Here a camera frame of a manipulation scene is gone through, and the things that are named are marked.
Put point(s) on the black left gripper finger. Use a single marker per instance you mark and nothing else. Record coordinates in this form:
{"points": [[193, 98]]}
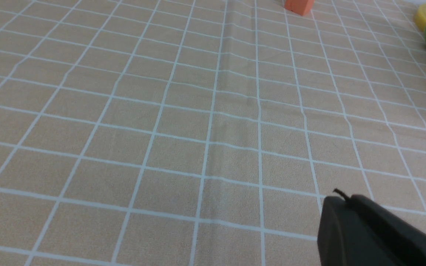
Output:
{"points": [[356, 231]]}

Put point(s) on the bamboo steamer lid yellow rim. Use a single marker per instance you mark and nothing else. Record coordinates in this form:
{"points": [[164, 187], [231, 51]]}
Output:
{"points": [[419, 17]]}

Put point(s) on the orange foam cube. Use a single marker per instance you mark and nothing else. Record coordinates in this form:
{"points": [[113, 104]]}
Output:
{"points": [[300, 7]]}

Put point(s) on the checkered beige tablecloth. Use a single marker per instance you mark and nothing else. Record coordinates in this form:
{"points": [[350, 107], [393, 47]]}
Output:
{"points": [[202, 132]]}

